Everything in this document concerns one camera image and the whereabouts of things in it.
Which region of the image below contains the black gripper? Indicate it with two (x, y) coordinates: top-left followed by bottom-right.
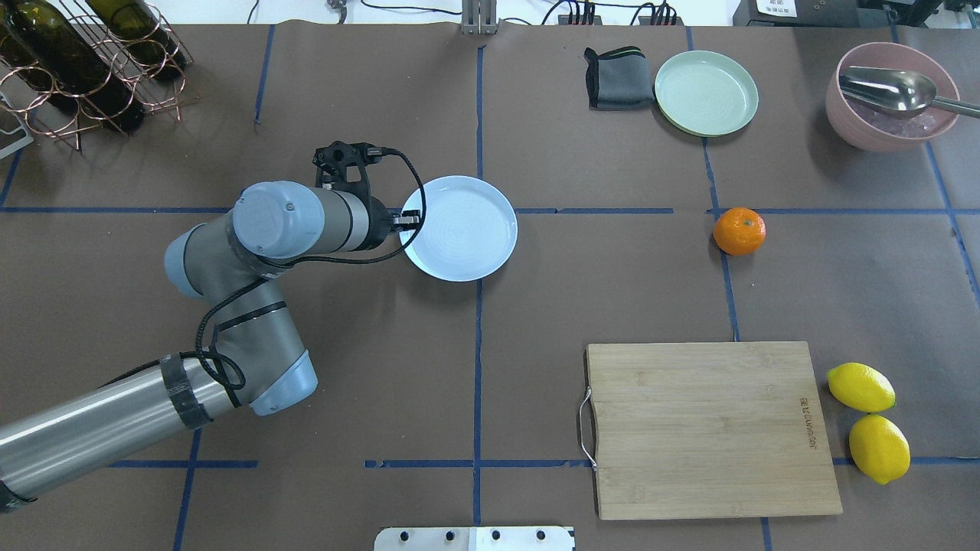
(367, 197), (423, 249)

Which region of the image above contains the light blue plate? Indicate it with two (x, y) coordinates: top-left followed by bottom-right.
(399, 175), (518, 282)

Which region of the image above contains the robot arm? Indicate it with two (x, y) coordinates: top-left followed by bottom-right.
(1, 181), (426, 513)

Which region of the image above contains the light green plate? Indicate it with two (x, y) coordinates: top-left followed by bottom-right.
(654, 50), (760, 139)

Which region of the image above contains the folded grey cloth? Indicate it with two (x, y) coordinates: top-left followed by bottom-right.
(583, 46), (655, 111)

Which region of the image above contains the orange mandarin fruit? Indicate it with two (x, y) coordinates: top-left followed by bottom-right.
(713, 208), (767, 256)

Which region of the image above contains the bamboo cutting board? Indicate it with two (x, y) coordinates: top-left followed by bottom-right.
(585, 341), (843, 522)

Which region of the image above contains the dark green wine bottle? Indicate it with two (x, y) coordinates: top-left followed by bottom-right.
(2, 1), (145, 135)

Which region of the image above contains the pink bowl with ice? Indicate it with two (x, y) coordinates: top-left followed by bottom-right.
(825, 42), (960, 152)

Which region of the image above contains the upper yellow lemon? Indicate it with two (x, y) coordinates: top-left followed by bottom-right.
(827, 362), (897, 414)

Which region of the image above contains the yellow lemon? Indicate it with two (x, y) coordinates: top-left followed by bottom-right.
(848, 414), (911, 485)
(827, 362), (897, 414)

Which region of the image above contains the steel ice scoop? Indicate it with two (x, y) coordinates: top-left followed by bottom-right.
(838, 66), (979, 119)

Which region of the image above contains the lower yellow lemon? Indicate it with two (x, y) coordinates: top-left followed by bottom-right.
(848, 414), (911, 485)

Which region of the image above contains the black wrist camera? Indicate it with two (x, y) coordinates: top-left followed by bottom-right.
(312, 141), (383, 202)

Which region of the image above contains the aluminium frame post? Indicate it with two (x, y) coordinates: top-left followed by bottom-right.
(461, 0), (499, 35)

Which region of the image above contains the copper wire bottle rack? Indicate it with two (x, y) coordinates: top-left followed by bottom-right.
(2, 1), (200, 150)

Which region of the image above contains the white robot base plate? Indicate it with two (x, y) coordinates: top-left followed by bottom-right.
(374, 524), (577, 550)

